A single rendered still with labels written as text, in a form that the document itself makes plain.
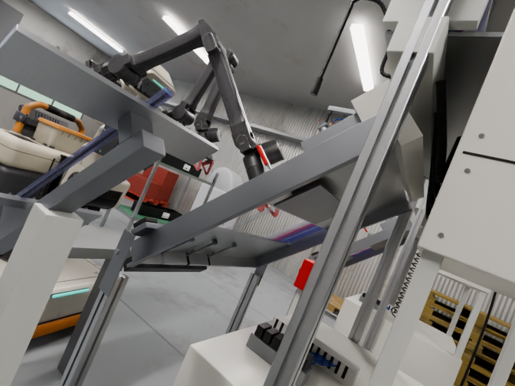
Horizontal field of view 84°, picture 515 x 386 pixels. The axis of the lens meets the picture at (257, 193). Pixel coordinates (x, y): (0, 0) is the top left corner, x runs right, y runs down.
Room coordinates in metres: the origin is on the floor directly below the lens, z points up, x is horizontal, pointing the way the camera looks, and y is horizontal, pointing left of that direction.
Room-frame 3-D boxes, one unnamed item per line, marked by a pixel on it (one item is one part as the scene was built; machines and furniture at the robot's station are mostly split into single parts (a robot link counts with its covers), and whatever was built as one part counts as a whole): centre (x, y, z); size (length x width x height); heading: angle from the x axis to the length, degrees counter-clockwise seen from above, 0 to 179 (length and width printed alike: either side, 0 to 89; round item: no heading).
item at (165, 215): (3.30, 0.96, 0.41); 0.57 x 0.17 x 0.11; 147
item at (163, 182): (6.23, 2.47, 0.41); 1.42 x 1.08 x 0.82; 61
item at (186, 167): (3.30, 0.96, 1.01); 0.57 x 0.17 x 0.11; 147
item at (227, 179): (5.45, 0.59, 0.66); 0.76 x 0.60 x 1.32; 61
